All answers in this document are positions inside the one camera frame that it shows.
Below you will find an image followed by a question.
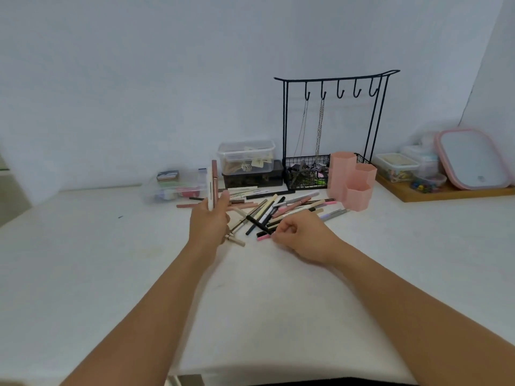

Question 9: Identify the person's left forearm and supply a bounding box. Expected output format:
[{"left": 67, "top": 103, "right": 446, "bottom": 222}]
[{"left": 60, "top": 242, "right": 220, "bottom": 386}]

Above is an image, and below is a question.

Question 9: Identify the black rectangular box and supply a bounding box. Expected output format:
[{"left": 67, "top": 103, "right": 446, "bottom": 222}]
[{"left": 222, "top": 159, "right": 285, "bottom": 190}]

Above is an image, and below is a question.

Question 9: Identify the clear container with white lid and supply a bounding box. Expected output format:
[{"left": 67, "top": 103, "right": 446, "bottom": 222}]
[{"left": 400, "top": 145, "right": 440, "bottom": 178}]

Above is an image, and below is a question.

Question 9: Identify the silver chain necklace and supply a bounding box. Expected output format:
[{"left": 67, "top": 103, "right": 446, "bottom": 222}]
[{"left": 313, "top": 97, "right": 326, "bottom": 167}]

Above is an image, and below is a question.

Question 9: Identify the clear container of wooden sticks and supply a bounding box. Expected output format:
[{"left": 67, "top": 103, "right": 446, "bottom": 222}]
[{"left": 372, "top": 152, "right": 421, "bottom": 184}]

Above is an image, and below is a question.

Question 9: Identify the black wire jewelry stand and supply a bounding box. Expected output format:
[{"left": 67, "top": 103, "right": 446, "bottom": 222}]
[{"left": 274, "top": 69, "right": 400, "bottom": 192}]

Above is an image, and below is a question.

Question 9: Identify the person's right hand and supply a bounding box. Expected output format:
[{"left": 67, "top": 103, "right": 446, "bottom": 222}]
[{"left": 273, "top": 210, "right": 343, "bottom": 266}]

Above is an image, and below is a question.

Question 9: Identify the thin silver necklace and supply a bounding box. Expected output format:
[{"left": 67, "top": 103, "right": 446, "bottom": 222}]
[{"left": 293, "top": 98, "right": 310, "bottom": 158}]

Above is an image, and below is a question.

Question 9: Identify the clear lidded plastic box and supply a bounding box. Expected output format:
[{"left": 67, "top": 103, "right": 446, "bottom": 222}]
[{"left": 217, "top": 140, "right": 277, "bottom": 176}]

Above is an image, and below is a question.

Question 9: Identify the clear box of small items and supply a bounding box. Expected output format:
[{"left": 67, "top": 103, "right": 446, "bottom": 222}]
[{"left": 142, "top": 169, "right": 208, "bottom": 205}]

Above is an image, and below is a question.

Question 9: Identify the wooden tray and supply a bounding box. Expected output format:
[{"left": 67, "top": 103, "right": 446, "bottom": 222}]
[{"left": 375, "top": 173, "right": 515, "bottom": 203}]

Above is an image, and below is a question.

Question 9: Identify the pink hexagonal pen holder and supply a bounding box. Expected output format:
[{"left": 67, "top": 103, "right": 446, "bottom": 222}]
[{"left": 326, "top": 151, "right": 378, "bottom": 213}]

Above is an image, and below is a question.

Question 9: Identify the round container of colourful beads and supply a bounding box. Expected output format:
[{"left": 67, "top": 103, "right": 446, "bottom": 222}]
[{"left": 410, "top": 173, "right": 448, "bottom": 194}]

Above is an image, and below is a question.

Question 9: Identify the person's right forearm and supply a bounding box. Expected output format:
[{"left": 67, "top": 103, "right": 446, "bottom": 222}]
[{"left": 325, "top": 241, "right": 515, "bottom": 386}]

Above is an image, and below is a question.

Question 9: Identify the pink-rimmed mirror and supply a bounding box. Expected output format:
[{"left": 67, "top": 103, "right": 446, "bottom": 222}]
[{"left": 434, "top": 128, "right": 514, "bottom": 191}]

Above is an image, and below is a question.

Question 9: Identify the heap of hair clips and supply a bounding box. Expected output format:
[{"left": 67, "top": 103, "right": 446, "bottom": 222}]
[{"left": 287, "top": 161, "right": 331, "bottom": 190}]

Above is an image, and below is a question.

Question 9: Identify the person's left hand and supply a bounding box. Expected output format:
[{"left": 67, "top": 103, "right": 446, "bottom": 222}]
[{"left": 188, "top": 190, "right": 232, "bottom": 254}]

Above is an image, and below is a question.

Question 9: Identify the pile of cosmetic pencils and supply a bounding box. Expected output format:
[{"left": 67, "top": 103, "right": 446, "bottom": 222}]
[{"left": 176, "top": 187, "right": 351, "bottom": 248}]

